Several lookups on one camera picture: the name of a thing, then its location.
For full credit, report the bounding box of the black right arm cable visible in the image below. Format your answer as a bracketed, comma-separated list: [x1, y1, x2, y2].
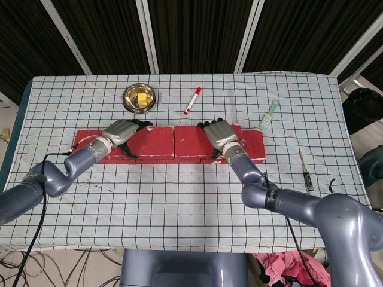
[263, 172, 315, 287]

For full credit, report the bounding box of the red brick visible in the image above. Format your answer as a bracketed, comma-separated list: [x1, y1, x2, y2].
[200, 129, 266, 165]
[174, 124, 243, 158]
[108, 125, 175, 159]
[71, 129, 137, 164]
[136, 157, 202, 165]

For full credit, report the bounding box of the grey robot torso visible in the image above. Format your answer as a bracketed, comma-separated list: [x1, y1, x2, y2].
[119, 247, 249, 287]

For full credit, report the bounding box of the blue padded table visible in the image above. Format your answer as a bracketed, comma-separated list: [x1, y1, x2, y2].
[0, 80, 32, 192]

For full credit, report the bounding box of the green brush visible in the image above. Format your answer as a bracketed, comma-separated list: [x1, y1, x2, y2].
[259, 99, 281, 130]

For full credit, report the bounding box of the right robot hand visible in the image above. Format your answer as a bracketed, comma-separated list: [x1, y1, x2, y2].
[196, 117, 240, 160]

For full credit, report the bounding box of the metal bowl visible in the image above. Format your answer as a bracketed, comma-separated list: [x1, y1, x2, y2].
[122, 83, 157, 114]

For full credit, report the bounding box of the dark teal bulky object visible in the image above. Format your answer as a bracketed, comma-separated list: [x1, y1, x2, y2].
[357, 148, 383, 188]

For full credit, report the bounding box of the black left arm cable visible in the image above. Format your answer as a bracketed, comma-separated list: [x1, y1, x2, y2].
[11, 152, 72, 287]

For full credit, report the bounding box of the clear plastic tube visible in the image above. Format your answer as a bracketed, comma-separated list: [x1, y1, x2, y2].
[227, 83, 240, 126]

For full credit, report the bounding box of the black bag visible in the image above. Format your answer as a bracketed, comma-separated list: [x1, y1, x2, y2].
[342, 87, 383, 135]

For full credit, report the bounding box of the red white marker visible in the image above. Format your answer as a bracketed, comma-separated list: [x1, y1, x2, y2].
[183, 87, 202, 116]

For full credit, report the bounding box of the small metal screwdriver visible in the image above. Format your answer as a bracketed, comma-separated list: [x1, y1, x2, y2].
[299, 150, 314, 192]

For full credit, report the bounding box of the checkered tablecloth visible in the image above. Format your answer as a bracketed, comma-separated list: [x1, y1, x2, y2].
[0, 71, 382, 251]

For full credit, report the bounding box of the white partition post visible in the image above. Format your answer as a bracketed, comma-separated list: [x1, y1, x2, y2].
[138, 0, 159, 74]
[330, 11, 383, 78]
[40, 0, 92, 75]
[235, 0, 266, 74]

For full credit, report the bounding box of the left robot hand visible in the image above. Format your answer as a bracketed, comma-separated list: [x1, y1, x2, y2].
[101, 118, 155, 160]

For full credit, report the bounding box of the pink cloth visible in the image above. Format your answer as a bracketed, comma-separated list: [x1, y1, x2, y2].
[253, 250, 332, 287]

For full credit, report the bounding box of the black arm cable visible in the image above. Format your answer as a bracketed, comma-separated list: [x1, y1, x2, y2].
[263, 172, 315, 287]
[11, 152, 72, 287]

